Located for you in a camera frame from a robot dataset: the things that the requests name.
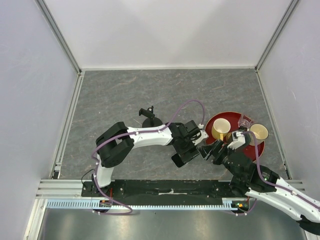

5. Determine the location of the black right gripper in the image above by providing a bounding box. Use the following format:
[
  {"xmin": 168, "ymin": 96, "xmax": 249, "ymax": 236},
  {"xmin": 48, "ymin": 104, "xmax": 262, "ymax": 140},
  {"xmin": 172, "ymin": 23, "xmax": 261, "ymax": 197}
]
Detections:
[{"xmin": 195, "ymin": 138, "xmax": 243, "ymax": 181}]

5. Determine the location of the black smartphone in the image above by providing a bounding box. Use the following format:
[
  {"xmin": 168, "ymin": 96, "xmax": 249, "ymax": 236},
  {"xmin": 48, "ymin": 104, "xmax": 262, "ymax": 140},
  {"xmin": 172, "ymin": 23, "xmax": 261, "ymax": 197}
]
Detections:
[{"xmin": 171, "ymin": 151, "xmax": 200, "ymax": 168}]

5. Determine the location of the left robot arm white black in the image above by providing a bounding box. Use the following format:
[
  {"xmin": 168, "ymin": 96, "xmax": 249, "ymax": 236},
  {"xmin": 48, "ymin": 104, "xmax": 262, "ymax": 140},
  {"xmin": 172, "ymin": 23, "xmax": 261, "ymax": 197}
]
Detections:
[{"xmin": 92, "ymin": 120, "xmax": 209, "ymax": 197}]

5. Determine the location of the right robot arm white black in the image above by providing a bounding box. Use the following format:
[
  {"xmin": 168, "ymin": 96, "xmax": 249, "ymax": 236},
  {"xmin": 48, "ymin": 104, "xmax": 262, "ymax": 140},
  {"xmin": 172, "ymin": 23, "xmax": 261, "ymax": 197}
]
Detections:
[{"xmin": 198, "ymin": 139, "xmax": 320, "ymax": 235}]

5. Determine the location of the black phone stand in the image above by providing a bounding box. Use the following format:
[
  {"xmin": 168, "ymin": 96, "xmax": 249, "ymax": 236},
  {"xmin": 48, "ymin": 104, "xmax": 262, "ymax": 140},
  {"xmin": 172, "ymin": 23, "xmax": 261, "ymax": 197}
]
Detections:
[{"xmin": 138, "ymin": 105, "xmax": 163, "ymax": 128}]

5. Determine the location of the dark green cup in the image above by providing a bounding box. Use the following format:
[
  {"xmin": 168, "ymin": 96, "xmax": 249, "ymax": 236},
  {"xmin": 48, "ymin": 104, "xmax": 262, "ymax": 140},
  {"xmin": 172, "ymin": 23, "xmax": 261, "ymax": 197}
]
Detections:
[{"xmin": 229, "ymin": 130, "xmax": 251, "ymax": 151}]

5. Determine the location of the round red tray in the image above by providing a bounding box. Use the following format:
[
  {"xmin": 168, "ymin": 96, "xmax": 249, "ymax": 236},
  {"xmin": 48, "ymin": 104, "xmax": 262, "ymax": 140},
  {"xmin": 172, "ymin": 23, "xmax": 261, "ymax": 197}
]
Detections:
[{"xmin": 204, "ymin": 111, "xmax": 266, "ymax": 167}]

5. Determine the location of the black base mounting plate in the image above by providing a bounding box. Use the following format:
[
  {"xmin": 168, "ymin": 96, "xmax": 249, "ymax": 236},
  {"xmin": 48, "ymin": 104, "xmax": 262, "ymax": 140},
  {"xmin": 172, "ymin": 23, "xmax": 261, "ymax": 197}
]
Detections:
[{"xmin": 81, "ymin": 178, "xmax": 261, "ymax": 206}]

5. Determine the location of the clear plastic wrapper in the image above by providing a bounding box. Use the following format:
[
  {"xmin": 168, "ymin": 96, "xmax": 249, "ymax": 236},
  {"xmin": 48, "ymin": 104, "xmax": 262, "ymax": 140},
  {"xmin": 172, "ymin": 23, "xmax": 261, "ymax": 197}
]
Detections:
[{"xmin": 237, "ymin": 114, "xmax": 254, "ymax": 131}]

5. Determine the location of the cream mug right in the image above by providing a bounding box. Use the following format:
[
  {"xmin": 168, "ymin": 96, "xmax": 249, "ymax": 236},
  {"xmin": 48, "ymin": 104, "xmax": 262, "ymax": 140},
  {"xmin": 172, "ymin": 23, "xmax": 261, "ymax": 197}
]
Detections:
[{"xmin": 249, "ymin": 123, "xmax": 269, "ymax": 146}]

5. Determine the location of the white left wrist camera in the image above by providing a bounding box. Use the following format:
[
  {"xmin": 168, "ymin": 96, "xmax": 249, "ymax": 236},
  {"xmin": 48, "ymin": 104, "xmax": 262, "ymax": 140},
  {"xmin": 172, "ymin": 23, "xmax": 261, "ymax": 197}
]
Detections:
[{"xmin": 190, "ymin": 123, "xmax": 209, "ymax": 146}]

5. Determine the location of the yellow mug with handle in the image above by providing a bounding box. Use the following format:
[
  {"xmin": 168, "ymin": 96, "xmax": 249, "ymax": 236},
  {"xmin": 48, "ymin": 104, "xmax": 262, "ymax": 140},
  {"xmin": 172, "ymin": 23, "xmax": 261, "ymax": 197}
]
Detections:
[{"xmin": 211, "ymin": 118, "xmax": 231, "ymax": 140}]

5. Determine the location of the light blue cable duct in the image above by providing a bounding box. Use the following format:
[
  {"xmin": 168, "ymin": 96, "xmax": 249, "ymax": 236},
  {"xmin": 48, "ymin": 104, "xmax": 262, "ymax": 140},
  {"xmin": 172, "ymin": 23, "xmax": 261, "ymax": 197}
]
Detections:
[{"xmin": 46, "ymin": 199, "xmax": 249, "ymax": 211}]

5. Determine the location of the aluminium frame rail front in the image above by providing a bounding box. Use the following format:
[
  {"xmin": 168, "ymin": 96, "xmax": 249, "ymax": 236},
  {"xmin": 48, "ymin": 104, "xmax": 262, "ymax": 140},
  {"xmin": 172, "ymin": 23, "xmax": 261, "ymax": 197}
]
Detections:
[{"xmin": 34, "ymin": 178, "xmax": 309, "ymax": 201}]

